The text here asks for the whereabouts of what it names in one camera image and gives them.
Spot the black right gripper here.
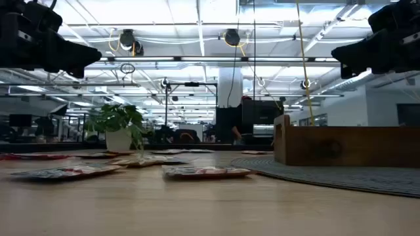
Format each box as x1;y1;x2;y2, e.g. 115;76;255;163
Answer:
331;22;420;79

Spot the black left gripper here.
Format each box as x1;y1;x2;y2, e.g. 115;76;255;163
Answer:
11;22;103;79

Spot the wooden compartment tray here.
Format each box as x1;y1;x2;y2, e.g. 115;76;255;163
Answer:
273;113;420;168

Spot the long ceiling light bar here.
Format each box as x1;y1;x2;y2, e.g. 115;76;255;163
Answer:
6;92;345;98
98;56;341;63

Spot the small black monitor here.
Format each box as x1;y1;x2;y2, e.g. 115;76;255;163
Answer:
9;113;33;128

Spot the green potted plant white pot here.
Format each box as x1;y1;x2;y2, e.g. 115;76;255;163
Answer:
84;103;155;155

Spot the large black monitor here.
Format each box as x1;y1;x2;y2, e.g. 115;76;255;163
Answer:
241;100;285;125

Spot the round grey woven mat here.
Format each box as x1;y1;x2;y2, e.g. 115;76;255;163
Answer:
230;156;420;199

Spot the black office chair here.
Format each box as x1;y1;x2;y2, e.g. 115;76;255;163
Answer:
173;128;201;144

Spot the person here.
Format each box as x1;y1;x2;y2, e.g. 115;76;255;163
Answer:
229;94;255;145

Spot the black cabinet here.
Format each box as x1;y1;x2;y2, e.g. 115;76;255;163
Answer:
215;106;243;144

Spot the hanging coiled cable loop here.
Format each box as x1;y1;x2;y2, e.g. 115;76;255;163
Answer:
119;62;137;75

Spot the yellow hanging cable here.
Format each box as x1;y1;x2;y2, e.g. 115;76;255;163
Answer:
295;0;316;127

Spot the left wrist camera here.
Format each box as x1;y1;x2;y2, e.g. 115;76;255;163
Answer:
24;1;64;33

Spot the dark wall screen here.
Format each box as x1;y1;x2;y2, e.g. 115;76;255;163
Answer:
396;103;420;127

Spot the black hanging cable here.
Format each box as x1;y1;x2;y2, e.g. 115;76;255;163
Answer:
227;19;240;108
252;0;257;101

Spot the black gantry frame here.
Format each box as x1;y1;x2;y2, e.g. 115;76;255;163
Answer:
165;81;219;127

